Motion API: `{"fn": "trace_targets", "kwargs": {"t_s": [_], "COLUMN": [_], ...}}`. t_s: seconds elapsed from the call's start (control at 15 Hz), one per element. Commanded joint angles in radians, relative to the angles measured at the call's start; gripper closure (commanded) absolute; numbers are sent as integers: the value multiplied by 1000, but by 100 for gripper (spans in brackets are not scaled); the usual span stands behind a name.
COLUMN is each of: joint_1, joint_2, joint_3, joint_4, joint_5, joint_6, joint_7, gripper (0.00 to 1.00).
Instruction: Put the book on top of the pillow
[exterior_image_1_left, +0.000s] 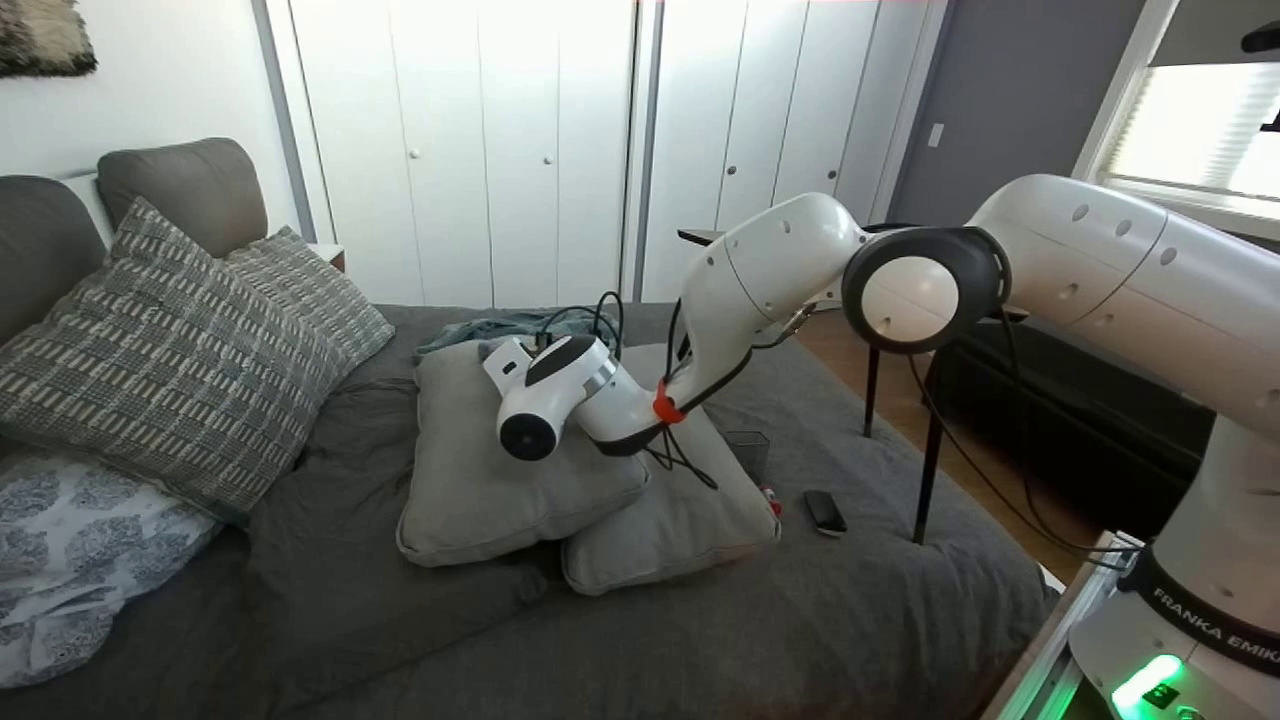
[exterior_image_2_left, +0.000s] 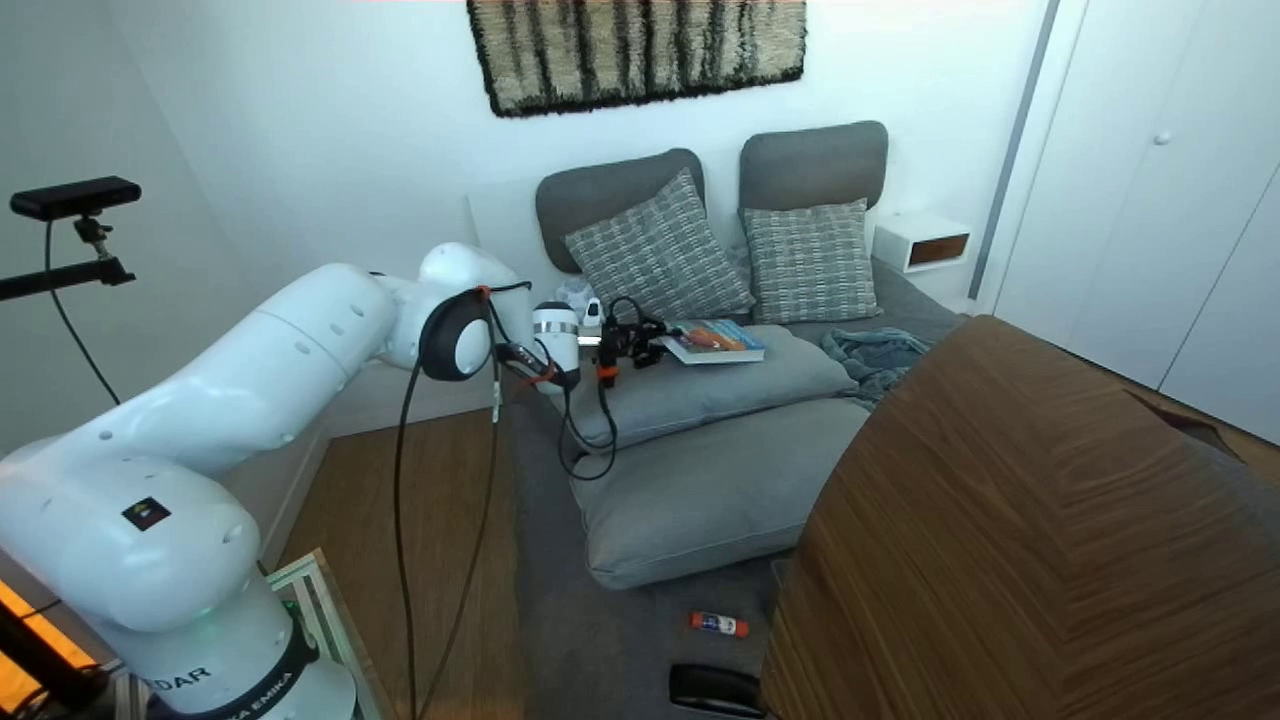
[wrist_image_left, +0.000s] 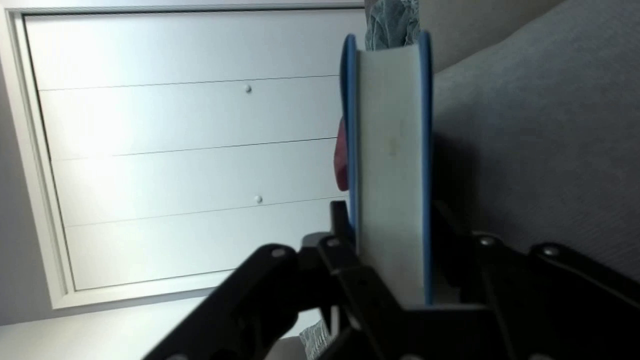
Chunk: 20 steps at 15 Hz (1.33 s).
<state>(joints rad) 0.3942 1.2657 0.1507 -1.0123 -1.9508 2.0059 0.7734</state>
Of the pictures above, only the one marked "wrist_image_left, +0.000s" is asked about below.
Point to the white chest of drawers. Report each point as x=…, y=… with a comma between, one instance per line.
x=175, y=150

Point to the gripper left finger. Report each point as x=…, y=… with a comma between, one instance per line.
x=260, y=300

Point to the blue hardcover book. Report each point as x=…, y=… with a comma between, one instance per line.
x=390, y=150

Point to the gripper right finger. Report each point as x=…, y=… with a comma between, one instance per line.
x=550, y=310

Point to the blue grey patterned pillow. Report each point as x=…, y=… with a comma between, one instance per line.
x=392, y=22

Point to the beige cushion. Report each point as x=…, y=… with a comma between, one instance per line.
x=465, y=30

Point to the grey sofa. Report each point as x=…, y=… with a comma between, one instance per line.
x=540, y=150

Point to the red object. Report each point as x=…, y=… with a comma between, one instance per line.
x=341, y=160

